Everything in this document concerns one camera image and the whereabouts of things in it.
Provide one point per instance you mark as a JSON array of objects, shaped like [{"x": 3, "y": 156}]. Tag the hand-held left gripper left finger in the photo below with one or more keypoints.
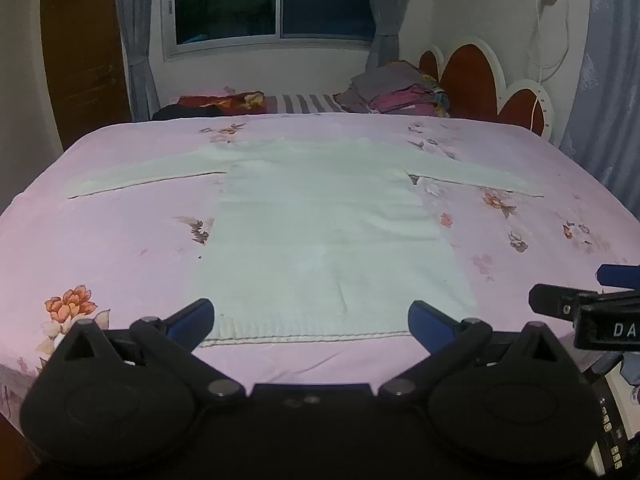
[{"x": 192, "y": 317}]

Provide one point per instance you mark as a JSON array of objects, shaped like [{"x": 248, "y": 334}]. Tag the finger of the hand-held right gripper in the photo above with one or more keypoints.
[
  {"x": 555, "y": 302},
  {"x": 620, "y": 275}
]

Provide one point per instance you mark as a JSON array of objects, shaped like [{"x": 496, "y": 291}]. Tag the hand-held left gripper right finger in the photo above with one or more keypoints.
[{"x": 429, "y": 321}]

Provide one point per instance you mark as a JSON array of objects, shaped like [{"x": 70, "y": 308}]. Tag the white knit sweater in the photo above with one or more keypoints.
[{"x": 325, "y": 240}]

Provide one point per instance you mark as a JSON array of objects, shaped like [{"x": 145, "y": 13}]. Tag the pile of folded clothes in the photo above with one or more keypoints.
[{"x": 390, "y": 85}]

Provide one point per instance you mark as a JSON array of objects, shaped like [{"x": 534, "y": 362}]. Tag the pink floral bed sheet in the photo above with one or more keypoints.
[{"x": 125, "y": 220}]

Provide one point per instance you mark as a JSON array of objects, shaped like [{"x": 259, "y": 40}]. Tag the black cloth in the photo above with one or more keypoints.
[{"x": 175, "y": 111}]

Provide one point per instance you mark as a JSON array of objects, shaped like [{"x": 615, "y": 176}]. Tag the red and white headboard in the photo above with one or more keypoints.
[{"x": 472, "y": 80}]

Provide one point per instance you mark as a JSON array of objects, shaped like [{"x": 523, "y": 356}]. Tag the grey striped pillow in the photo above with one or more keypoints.
[{"x": 305, "y": 103}]

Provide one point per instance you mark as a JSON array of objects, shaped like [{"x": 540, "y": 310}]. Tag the brown wooden wardrobe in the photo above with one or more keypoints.
[{"x": 80, "y": 60}]

